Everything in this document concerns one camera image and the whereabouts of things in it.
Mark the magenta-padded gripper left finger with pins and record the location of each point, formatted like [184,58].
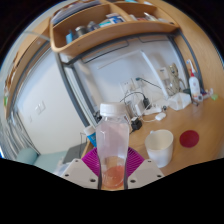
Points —
[80,173]

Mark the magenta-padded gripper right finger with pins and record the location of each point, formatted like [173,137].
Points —
[146,173]

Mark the clear bottle with white cap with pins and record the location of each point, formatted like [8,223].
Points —
[112,143]

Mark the grey laptop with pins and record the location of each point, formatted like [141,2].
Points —
[75,153]

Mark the white cup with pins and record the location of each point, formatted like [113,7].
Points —
[160,148]

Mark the bed with teal sheet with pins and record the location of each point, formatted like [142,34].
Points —
[46,161]

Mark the blue tube with white cap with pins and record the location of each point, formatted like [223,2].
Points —
[90,136]

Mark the small black charger block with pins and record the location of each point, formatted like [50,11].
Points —
[136,124]

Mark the flat round red coaster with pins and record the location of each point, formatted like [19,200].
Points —
[189,139]

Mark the teal pillow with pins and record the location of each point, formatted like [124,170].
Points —
[26,156]

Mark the white computer mouse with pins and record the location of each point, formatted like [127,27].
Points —
[160,116]

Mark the white power adapter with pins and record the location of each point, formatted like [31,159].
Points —
[139,107]

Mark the white tissue pack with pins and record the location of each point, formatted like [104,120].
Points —
[180,101]

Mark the tree figurine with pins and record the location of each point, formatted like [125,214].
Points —
[174,78]

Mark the white lotion pump bottle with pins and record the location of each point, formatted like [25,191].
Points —
[194,86]

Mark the white desk lamp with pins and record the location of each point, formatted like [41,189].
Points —
[153,71]

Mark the small green item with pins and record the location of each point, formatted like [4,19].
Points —
[214,96]

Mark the wooden shelf unit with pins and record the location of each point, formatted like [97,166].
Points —
[113,30]

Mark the white wall outlet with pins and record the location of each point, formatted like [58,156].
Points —
[127,86]

